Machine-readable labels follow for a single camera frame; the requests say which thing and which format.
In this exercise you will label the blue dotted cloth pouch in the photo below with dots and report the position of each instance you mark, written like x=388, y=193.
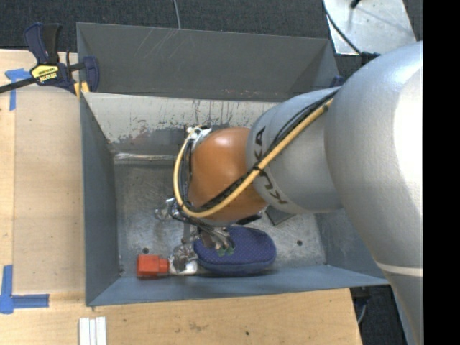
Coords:
x=248, y=255

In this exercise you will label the pale wood board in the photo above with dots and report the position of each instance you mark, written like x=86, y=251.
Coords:
x=46, y=192

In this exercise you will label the dark grey flat block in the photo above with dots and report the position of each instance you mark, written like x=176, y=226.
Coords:
x=278, y=217

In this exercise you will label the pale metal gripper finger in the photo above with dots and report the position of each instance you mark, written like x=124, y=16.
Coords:
x=185, y=253
x=182, y=267

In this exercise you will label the grey metal bin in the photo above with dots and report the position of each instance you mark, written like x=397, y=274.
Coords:
x=143, y=200

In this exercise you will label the red-orange small block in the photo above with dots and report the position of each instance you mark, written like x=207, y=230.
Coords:
x=149, y=265

